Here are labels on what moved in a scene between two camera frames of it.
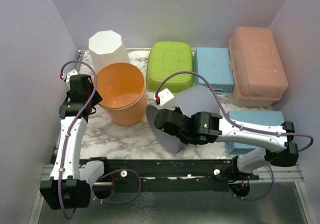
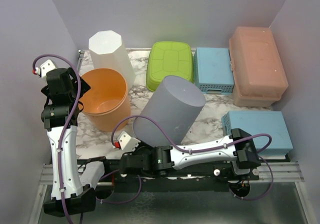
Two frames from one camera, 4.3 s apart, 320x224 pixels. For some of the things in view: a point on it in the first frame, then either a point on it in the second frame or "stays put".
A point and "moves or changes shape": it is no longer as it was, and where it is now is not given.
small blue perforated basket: x=216 y=64 stays put
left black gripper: x=96 y=98 to x=73 y=75
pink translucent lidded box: x=258 y=75 stays put
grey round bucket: x=193 y=99 moves or changes shape
